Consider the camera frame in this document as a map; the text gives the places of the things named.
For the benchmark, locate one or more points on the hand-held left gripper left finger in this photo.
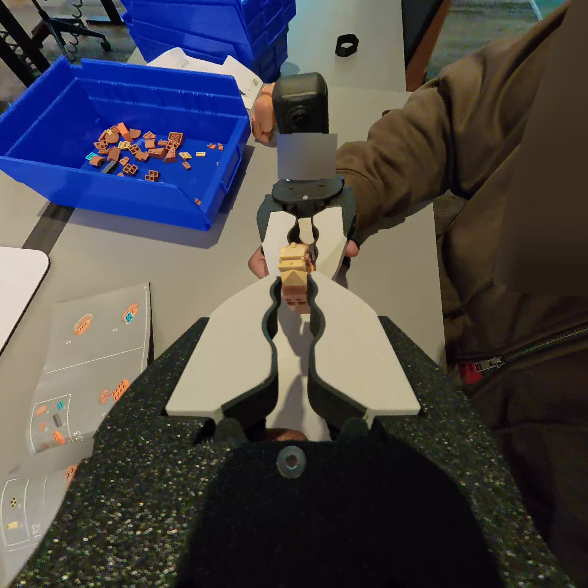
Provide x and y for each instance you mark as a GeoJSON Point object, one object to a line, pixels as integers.
{"type": "Point", "coordinates": [229, 358]}

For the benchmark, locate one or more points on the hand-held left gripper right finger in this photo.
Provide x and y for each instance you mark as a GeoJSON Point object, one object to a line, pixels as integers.
{"type": "Point", "coordinates": [363, 363]}

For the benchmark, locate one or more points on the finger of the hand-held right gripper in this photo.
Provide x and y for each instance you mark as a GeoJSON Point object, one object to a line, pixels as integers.
{"type": "Point", "coordinates": [333, 239]}
{"type": "Point", "coordinates": [275, 234]}

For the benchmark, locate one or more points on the brown and tan brick model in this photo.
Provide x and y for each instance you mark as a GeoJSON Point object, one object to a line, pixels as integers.
{"type": "Point", "coordinates": [296, 275]}

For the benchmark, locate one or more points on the person's right forearm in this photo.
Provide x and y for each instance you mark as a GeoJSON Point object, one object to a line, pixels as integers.
{"type": "Point", "coordinates": [404, 160]}

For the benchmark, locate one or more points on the grey desk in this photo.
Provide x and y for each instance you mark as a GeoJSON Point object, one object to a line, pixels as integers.
{"type": "Point", "coordinates": [92, 257]}

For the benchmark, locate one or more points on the person's right hand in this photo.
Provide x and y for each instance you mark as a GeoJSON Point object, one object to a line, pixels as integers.
{"type": "Point", "coordinates": [258, 266]}

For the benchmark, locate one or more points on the white paper sheet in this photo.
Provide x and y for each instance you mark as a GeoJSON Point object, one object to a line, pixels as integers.
{"type": "Point", "coordinates": [193, 64]}

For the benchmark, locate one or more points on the stack of blue bins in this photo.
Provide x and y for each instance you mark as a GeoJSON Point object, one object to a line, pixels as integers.
{"type": "Point", "coordinates": [206, 27]}

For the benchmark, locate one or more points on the grey instruction booklet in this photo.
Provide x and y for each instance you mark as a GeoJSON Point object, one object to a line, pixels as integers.
{"type": "Point", "coordinates": [105, 349]}

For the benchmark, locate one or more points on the pile of loose toy bricks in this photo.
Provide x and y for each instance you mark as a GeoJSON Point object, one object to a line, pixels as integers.
{"type": "Point", "coordinates": [138, 151]}

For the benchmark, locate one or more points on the person's brown jacket torso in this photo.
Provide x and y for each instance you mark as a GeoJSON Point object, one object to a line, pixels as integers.
{"type": "Point", "coordinates": [528, 390]}

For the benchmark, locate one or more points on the white mat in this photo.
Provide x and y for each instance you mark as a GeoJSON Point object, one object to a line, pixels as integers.
{"type": "Point", "coordinates": [18, 285]}

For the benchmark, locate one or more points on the blue plastic bin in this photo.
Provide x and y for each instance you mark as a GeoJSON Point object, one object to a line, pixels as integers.
{"type": "Point", "coordinates": [46, 170]}

